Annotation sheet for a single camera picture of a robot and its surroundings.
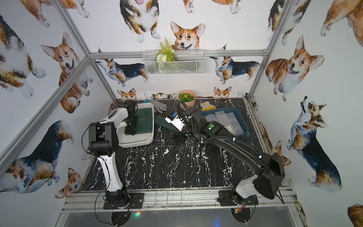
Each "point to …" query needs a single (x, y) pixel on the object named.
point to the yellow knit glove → (206, 106)
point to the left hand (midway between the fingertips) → (139, 121)
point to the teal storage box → (232, 109)
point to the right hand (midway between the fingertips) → (168, 133)
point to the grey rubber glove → (159, 106)
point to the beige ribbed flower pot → (188, 97)
